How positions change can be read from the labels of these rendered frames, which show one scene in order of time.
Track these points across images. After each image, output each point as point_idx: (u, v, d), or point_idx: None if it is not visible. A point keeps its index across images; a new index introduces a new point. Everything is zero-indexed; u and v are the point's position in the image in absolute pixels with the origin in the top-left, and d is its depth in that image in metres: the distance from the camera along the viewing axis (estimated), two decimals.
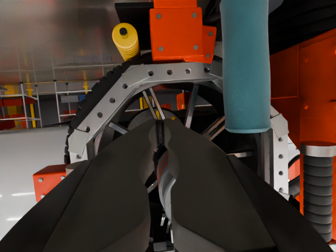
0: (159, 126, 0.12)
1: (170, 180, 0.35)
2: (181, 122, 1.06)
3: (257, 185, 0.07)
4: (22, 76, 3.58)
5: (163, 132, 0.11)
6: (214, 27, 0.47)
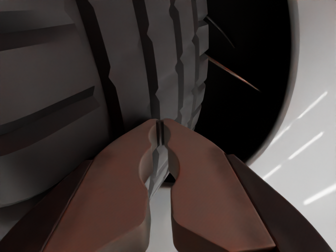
0: (160, 126, 0.12)
1: None
2: None
3: (257, 185, 0.07)
4: None
5: (163, 132, 0.11)
6: None
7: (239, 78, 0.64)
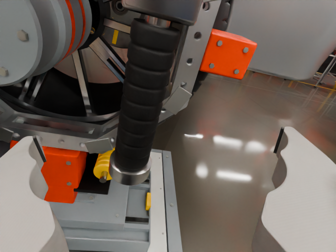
0: (39, 142, 0.11)
1: (31, 74, 0.22)
2: None
3: None
4: (249, 78, 3.99)
5: (280, 139, 0.10)
6: None
7: None
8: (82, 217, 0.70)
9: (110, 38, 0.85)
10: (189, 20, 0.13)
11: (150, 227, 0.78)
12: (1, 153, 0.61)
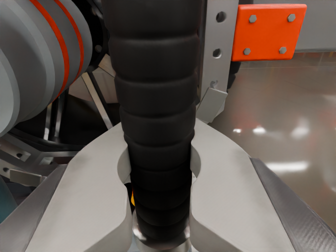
0: None
1: (16, 120, 0.17)
2: None
3: (281, 192, 0.07)
4: None
5: None
6: None
7: None
8: (132, 246, 0.65)
9: None
10: None
11: (191, 248, 0.69)
12: None
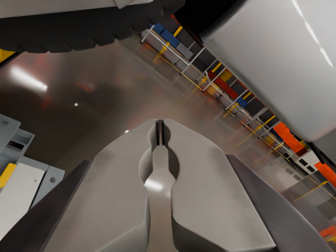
0: (159, 126, 0.12)
1: None
2: None
3: (257, 185, 0.07)
4: (197, 96, 3.82)
5: (163, 132, 0.11)
6: None
7: None
8: None
9: None
10: None
11: None
12: None
